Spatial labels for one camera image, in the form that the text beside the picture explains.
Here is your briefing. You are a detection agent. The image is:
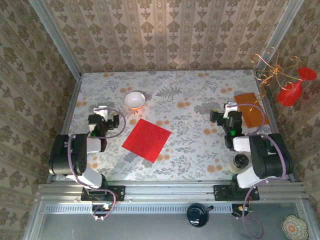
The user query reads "white bowl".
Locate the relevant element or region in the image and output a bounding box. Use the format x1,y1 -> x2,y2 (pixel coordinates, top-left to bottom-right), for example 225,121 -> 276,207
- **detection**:
124,91 -> 146,111

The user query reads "small jar with black lid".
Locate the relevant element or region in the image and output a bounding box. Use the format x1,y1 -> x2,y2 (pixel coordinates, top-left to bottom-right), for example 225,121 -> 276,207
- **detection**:
229,153 -> 250,175

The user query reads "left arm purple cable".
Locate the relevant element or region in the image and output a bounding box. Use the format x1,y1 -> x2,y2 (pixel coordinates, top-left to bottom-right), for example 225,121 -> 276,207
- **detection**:
67,107 -> 127,222

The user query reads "small black controller board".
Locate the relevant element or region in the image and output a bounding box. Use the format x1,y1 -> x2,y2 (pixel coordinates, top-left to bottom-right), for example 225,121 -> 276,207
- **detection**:
231,203 -> 254,218
91,203 -> 114,218

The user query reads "aluminium frame post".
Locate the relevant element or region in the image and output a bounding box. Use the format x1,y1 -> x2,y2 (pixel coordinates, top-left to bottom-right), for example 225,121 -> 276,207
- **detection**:
28,0 -> 82,78
254,0 -> 305,72

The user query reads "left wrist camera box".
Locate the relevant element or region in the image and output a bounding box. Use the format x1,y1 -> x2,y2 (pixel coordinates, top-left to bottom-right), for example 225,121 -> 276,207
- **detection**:
93,105 -> 120,130

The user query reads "red cloth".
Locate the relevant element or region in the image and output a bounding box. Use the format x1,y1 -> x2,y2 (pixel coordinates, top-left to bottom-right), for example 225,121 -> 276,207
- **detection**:
121,118 -> 172,164

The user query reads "patterned scalloped plate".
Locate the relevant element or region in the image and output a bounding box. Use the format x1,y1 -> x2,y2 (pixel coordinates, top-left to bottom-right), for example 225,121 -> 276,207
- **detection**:
281,214 -> 309,240

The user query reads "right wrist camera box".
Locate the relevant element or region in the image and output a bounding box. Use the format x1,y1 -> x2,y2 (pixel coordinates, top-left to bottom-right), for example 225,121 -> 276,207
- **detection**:
209,101 -> 238,126

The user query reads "orange wooden board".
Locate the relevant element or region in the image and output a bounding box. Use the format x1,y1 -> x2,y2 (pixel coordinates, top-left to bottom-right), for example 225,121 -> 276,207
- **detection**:
233,92 -> 271,129

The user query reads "perforated metal cable tray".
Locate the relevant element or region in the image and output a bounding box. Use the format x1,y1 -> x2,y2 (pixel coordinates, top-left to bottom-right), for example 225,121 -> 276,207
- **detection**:
43,202 -> 233,215

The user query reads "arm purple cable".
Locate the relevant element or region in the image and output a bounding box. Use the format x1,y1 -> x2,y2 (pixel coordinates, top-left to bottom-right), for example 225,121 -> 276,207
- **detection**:
67,107 -> 127,222
234,103 -> 288,239

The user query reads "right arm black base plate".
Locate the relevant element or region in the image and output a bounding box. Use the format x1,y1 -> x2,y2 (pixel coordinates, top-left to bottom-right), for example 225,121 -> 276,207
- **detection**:
213,184 -> 260,202

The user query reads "aluminium mounting rail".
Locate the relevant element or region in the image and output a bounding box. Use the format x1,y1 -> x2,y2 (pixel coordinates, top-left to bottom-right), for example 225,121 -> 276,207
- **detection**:
37,181 -> 307,201

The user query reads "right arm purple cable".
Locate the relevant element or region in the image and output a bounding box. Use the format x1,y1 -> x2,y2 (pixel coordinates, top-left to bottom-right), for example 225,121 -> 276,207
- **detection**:
234,103 -> 288,239

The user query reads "gold wire stand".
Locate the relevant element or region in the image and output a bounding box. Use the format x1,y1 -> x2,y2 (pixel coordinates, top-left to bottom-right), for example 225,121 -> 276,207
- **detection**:
248,46 -> 303,112

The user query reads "aluminium table side rail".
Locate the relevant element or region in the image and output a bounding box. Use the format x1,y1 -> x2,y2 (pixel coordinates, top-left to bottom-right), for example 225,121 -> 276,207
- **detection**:
46,73 -> 83,183
253,69 -> 296,182

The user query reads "dark glossy ceramic mug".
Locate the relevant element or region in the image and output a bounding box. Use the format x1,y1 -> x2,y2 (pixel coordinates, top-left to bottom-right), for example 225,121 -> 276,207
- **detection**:
186,202 -> 215,228

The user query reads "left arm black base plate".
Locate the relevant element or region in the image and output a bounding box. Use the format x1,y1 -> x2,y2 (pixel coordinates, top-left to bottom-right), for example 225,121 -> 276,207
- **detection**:
80,185 -> 126,202

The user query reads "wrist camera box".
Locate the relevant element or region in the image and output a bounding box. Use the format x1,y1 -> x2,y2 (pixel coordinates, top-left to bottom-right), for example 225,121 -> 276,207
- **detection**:
93,105 -> 120,130
209,101 -> 238,126

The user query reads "red goblet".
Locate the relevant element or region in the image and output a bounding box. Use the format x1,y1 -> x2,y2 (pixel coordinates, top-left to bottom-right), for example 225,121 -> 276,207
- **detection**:
276,66 -> 318,107

